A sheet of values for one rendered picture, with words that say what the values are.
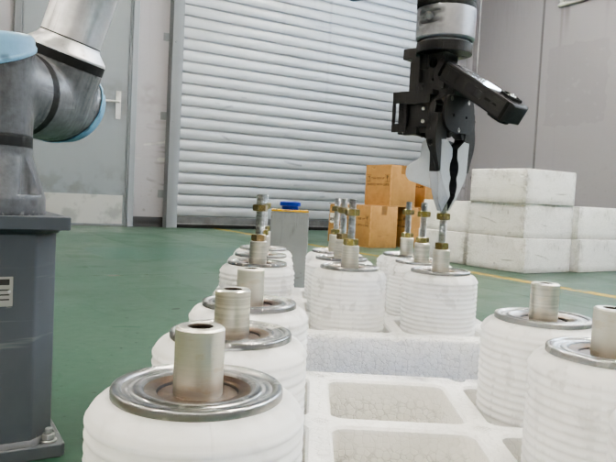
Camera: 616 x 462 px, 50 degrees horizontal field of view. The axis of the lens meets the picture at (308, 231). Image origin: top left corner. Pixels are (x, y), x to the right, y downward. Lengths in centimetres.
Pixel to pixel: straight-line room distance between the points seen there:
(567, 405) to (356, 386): 23
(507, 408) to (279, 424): 29
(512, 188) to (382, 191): 144
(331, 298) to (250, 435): 55
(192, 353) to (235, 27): 619
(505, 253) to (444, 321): 280
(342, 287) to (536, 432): 41
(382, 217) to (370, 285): 390
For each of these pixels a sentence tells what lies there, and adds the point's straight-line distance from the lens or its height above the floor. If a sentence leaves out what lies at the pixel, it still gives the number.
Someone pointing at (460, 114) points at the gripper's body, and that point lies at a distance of 86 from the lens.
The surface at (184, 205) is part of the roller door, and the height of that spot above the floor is 20.
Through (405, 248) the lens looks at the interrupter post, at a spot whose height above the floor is 26.
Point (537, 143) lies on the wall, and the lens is 739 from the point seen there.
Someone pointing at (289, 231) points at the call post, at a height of 27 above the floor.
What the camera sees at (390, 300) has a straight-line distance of 96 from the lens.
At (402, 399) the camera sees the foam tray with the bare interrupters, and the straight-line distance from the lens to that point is 61.
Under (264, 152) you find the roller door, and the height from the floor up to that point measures 75.
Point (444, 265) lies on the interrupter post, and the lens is 86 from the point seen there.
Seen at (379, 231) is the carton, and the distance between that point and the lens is 469.
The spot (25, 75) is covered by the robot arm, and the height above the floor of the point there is 47.
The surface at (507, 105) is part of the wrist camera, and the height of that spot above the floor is 46.
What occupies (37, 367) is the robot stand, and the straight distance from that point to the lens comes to 90.
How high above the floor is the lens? 34
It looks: 3 degrees down
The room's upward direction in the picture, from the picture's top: 3 degrees clockwise
